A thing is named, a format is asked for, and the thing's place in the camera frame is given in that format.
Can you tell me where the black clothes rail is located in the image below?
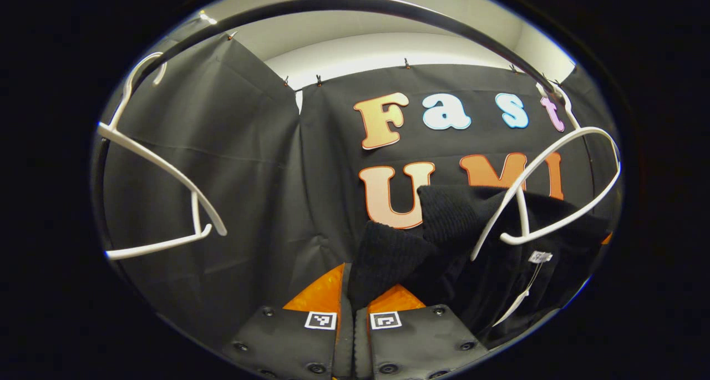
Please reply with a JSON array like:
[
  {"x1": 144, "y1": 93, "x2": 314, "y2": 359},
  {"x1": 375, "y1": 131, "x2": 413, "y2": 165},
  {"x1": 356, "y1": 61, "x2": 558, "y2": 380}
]
[{"x1": 92, "y1": 0, "x2": 564, "y2": 247}]

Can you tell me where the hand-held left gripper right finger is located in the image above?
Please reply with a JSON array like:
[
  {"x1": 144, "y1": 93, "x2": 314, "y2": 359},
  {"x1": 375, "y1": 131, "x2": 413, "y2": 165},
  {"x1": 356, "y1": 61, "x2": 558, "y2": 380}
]
[{"x1": 354, "y1": 283, "x2": 489, "y2": 380}]

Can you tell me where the black backdrop cloth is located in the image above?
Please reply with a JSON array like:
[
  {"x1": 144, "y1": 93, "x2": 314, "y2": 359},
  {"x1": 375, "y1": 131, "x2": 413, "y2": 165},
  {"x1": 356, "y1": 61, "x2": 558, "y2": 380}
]
[{"x1": 92, "y1": 19, "x2": 622, "y2": 342}]

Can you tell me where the white plastic hanger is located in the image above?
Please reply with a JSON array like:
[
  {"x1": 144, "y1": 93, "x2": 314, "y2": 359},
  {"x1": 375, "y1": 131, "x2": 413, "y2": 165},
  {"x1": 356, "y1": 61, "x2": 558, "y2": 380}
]
[
  {"x1": 97, "y1": 52, "x2": 228, "y2": 260},
  {"x1": 470, "y1": 83, "x2": 622, "y2": 261}
]

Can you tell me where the black jacket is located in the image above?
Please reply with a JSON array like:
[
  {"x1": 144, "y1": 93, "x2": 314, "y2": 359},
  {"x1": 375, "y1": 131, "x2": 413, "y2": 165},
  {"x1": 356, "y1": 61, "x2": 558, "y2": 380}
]
[{"x1": 347, "y1": 185, "x2": 613, "y2": 347}]

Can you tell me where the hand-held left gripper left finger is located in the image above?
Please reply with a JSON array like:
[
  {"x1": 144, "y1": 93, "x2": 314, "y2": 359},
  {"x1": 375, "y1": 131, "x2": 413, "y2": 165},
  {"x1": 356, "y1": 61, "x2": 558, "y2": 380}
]
[{"x1": 222, "y1": 262, "x2": 354, "y2": 380}]

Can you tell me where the row of small backdrop clips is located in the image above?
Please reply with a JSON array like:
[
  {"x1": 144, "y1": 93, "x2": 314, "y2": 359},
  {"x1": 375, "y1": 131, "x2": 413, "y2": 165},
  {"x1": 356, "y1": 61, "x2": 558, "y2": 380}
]
[{"x1": 227, "y1": 32, "x2": 561, "y2": 87}]

